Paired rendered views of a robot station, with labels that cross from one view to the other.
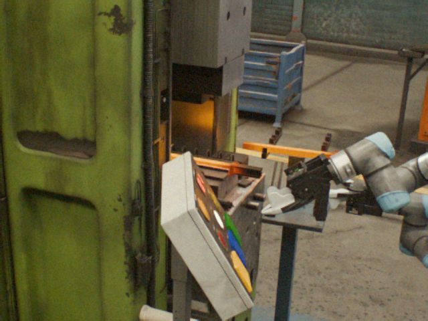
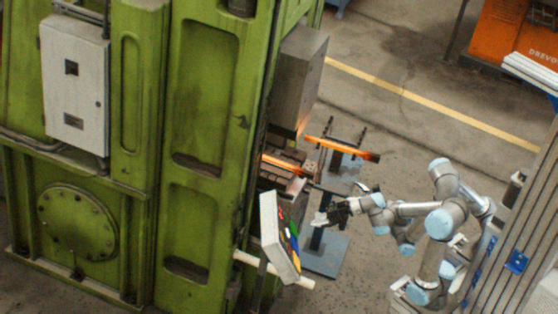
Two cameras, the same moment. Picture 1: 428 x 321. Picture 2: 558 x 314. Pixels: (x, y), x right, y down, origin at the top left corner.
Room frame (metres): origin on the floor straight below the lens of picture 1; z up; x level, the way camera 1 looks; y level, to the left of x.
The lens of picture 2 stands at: (-1.15, 0.28, 3.49)
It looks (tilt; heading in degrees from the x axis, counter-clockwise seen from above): 39 degrees down; 357
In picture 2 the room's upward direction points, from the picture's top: 10 degrees clockwise
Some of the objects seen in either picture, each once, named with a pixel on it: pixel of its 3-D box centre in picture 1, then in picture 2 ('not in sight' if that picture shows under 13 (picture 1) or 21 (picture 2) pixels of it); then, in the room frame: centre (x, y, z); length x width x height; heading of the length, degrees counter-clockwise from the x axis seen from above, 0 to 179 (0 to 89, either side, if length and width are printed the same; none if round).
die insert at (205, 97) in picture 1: (164, 87); not in sight; (1.94, 0.19, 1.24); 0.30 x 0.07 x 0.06; 70
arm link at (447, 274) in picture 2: not in sight; (440, 277); (1.24, -0.75, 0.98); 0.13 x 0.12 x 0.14; 136
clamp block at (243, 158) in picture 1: (229, 164); (294, 157); (2.02, -0.04, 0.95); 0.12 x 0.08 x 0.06; 70
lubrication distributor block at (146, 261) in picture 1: (144, 268); (239, 233); (1.52, 0.20, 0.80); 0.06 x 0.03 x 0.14; 160
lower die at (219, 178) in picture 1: (170, 170); (256, 164); (1.90, 0.16, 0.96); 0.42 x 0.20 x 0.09; 70
